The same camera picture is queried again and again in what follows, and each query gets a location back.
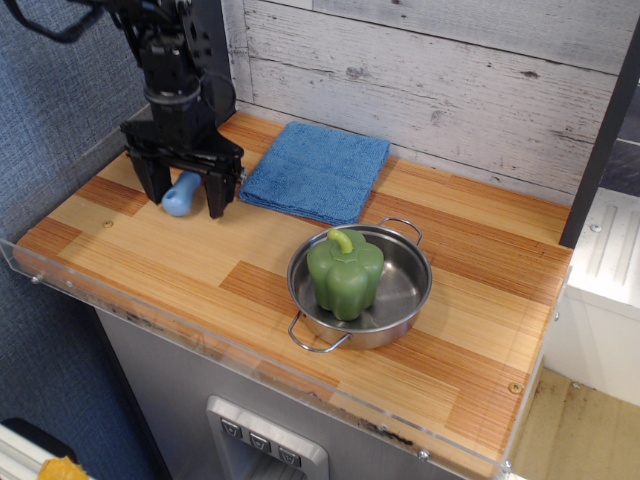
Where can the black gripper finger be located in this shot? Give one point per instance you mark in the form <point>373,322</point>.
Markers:
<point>154,177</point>
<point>220,189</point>

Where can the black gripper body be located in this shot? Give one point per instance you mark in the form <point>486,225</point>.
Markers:
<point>182,133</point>

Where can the blue and grey toy spoon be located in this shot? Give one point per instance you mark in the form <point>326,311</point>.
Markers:
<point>178,199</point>

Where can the green toy bell pepper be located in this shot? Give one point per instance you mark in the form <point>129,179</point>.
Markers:
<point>345,270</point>

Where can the small steel pot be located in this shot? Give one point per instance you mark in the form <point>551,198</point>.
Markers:
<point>395,300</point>

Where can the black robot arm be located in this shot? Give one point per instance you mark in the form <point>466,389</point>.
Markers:
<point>168,45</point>

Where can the blue folded cloth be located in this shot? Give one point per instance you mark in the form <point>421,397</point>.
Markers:
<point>317,173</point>

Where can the clear acrylic table guard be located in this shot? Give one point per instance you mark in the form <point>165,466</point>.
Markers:
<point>451,385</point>

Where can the grey toy fridge cabinet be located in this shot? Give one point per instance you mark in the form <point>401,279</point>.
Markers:
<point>172,381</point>

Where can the silver dispenser button panel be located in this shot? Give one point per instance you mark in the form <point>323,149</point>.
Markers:
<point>252,447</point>

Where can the yellow object at corner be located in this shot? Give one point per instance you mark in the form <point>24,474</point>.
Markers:
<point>61,469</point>

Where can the white toy sink unit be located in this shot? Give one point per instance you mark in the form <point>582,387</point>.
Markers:
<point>594,337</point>

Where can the dark left frame post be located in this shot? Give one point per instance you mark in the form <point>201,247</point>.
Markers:
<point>216,59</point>

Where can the dark frame post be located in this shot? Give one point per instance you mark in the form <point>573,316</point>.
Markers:
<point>216,59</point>
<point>613,119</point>

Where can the dark right frame post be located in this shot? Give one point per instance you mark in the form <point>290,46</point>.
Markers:
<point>613,119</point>

